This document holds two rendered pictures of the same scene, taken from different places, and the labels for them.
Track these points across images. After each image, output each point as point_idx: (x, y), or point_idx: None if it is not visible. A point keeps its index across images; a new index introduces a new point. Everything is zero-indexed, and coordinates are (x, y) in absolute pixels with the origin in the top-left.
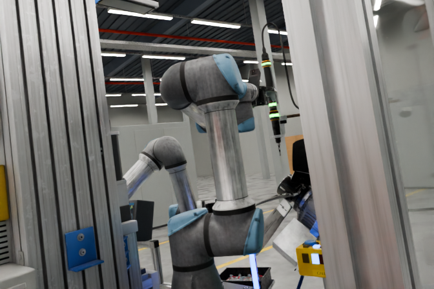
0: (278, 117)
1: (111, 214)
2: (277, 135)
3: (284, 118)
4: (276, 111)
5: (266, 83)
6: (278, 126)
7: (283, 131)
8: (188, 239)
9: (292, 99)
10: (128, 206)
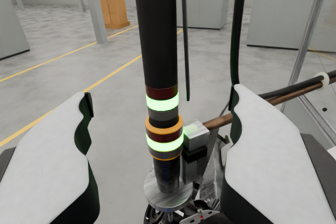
0: (183, 145)
1: None
2: (177, 207)
3: (201, 142)
4: (179, 130)
5: None
6: (177, 170)
7: (191, 178)
8: None
9: (235, 70)
10: None
